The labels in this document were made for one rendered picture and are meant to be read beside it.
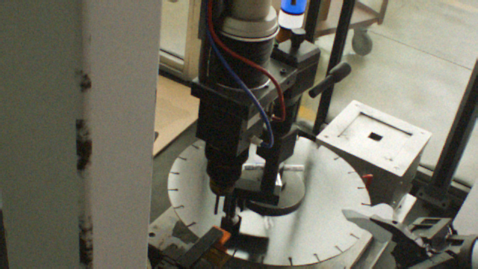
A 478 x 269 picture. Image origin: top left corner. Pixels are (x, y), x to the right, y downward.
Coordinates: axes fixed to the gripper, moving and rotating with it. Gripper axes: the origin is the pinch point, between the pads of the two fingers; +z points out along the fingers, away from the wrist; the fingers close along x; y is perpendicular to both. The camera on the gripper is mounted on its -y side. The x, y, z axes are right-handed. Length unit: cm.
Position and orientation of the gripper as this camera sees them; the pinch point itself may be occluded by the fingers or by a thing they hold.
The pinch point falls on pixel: (351, 256)
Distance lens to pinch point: 102.4
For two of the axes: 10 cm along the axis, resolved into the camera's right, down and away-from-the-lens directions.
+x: -3.0, -9.3, -2.1
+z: -6.7, 0.5, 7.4
